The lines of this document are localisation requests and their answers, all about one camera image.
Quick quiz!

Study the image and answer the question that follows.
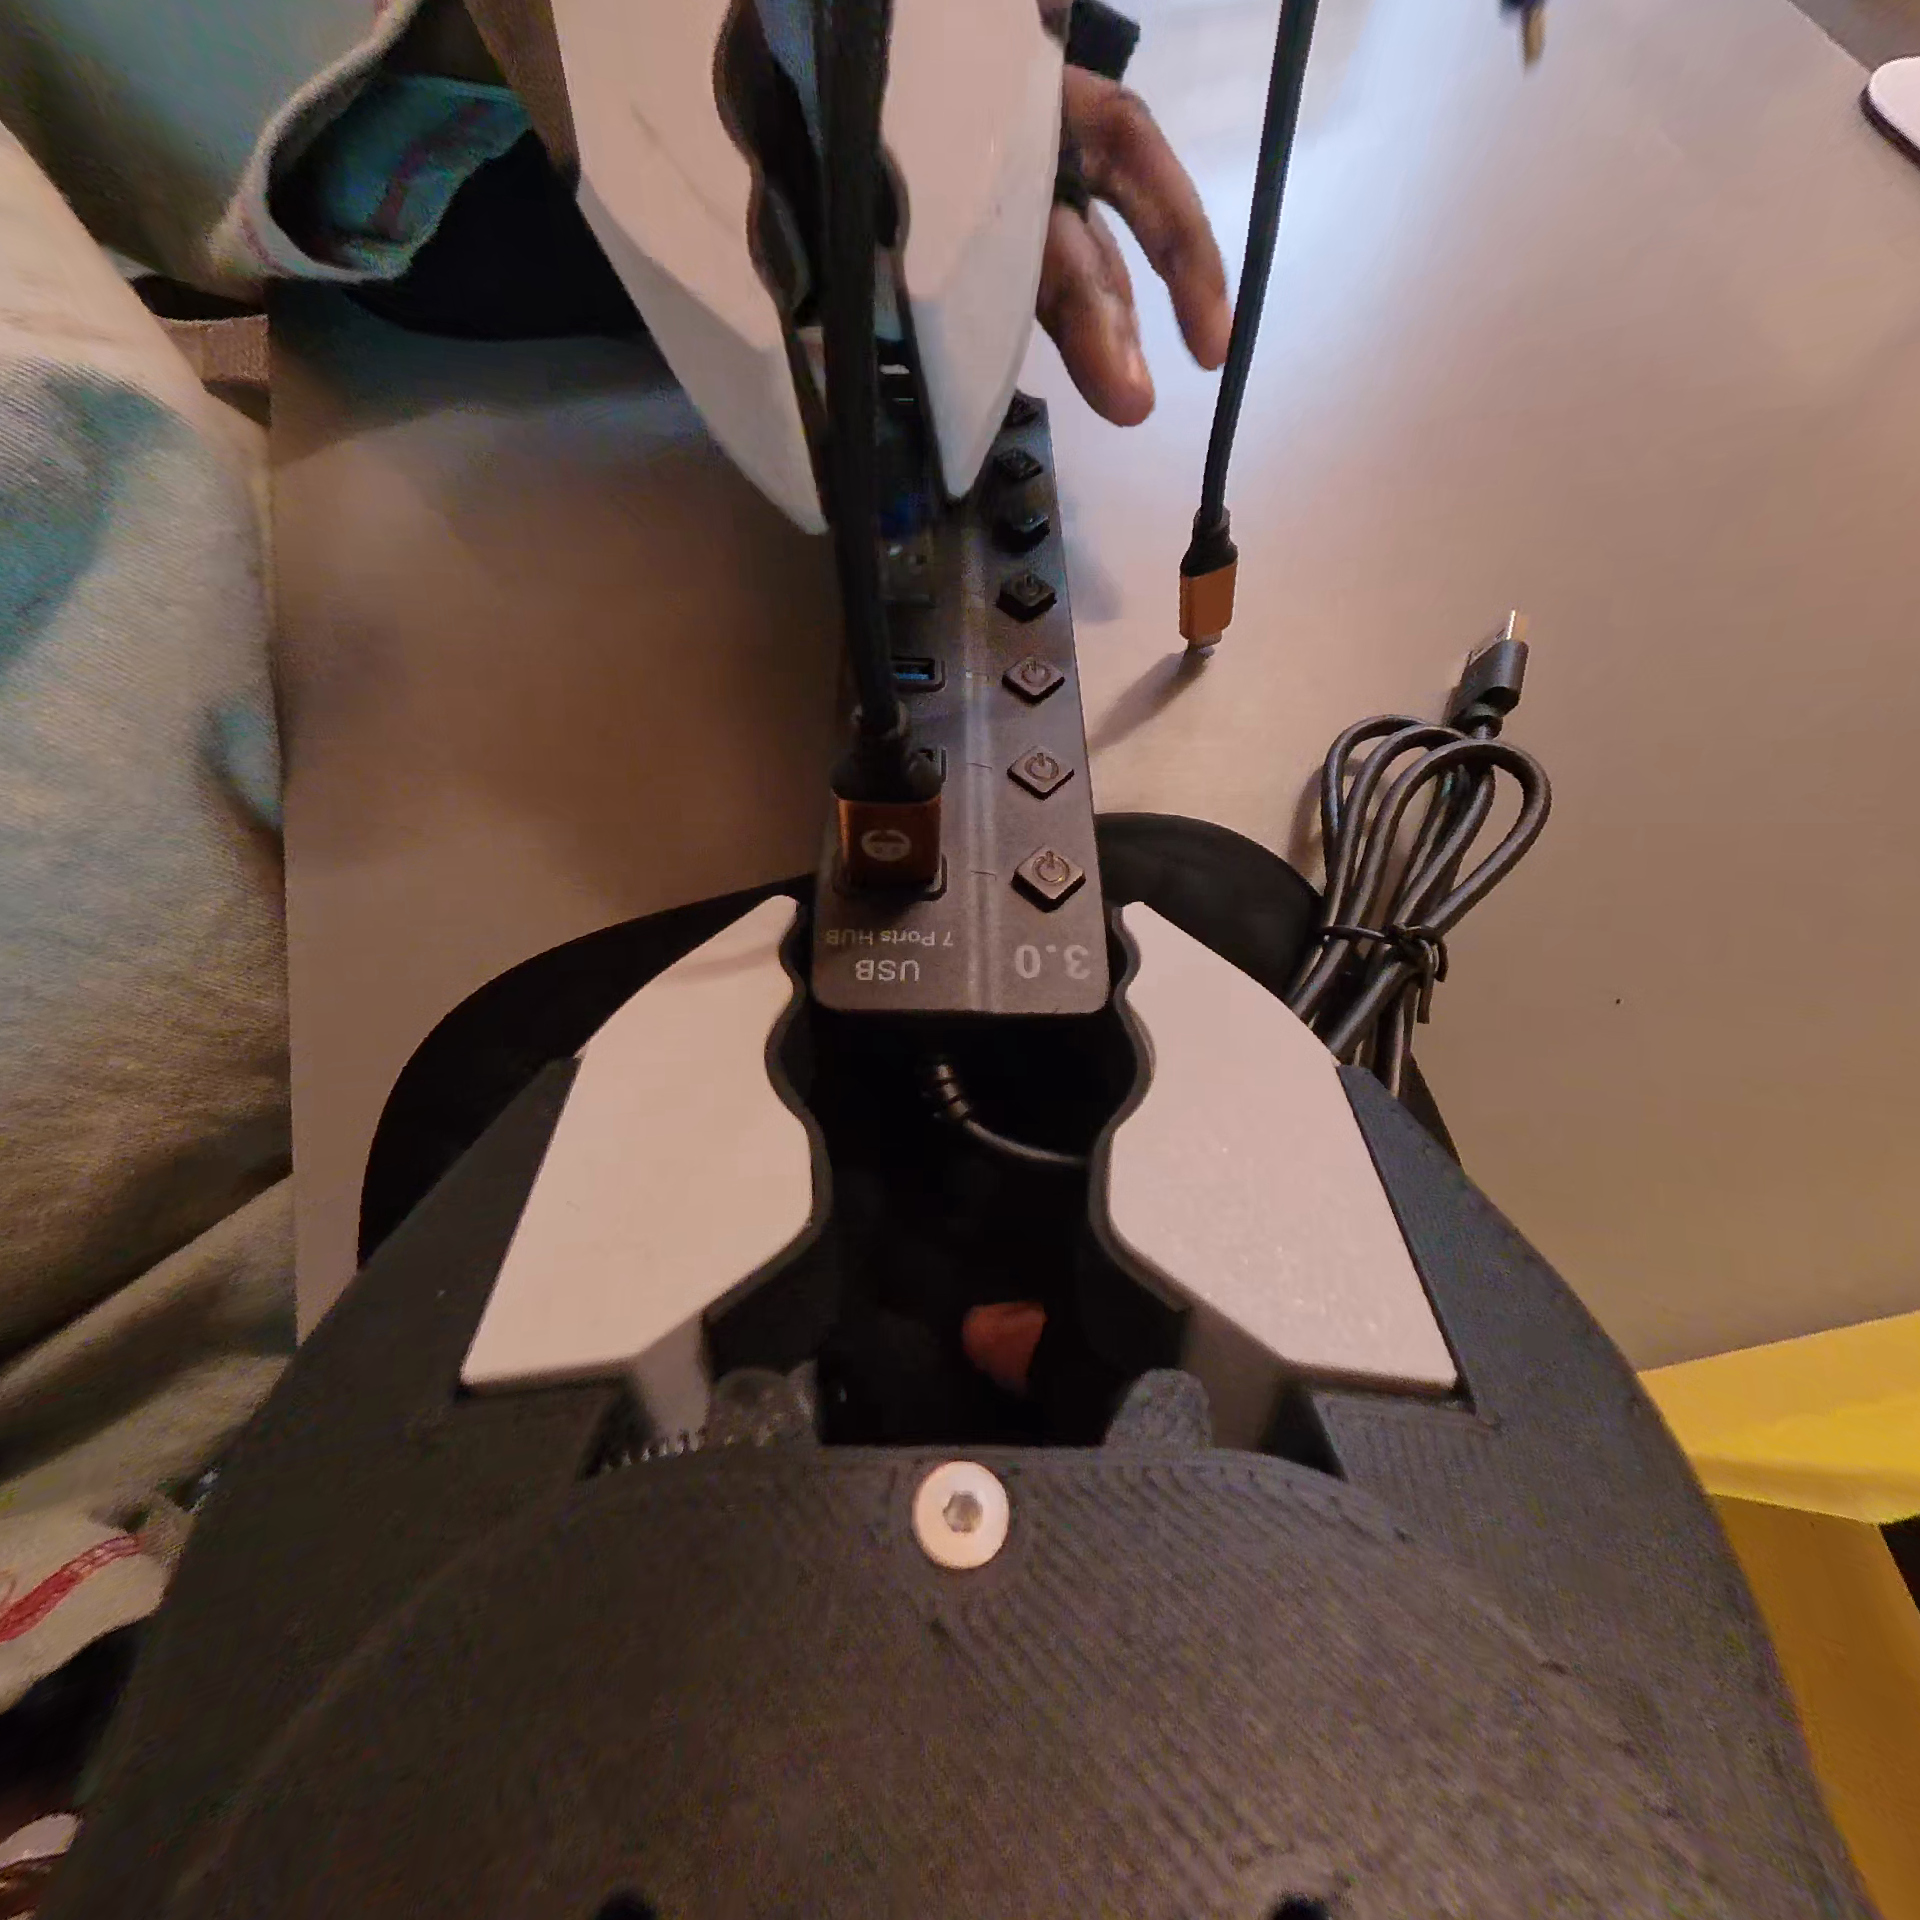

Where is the pale printed sweatshirt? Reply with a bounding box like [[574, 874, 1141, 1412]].
[[0, 0, 302, 1696]]

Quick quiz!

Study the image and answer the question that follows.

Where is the person's left hand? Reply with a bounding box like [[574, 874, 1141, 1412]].
[[1035, 66, 1239, 431]]

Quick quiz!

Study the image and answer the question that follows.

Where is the black coiled cable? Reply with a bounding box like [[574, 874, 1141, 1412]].
[[1282, 608, 1554, 1098]]

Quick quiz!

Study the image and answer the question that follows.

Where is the yellow plastic bin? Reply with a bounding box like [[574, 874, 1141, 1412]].
[[1635, 1311, 1920, 1920]]

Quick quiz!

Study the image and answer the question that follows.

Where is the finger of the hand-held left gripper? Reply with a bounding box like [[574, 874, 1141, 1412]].
[[546, 0, 831, 538], [877, 0, 1076, 500]]

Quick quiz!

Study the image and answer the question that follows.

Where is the black braided usb cable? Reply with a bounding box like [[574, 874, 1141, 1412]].
[[808, 0, 1325, 902]]

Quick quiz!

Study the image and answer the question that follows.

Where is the black usb hub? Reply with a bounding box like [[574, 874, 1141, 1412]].
[[808, 382, 1116, 1021]]

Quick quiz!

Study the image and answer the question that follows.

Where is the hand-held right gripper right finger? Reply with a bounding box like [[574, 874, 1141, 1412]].
[[1093, 901, 1461, 1452]]

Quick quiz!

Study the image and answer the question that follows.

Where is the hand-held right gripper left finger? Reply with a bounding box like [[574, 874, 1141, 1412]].
[[456, 895, 834, 1443]]

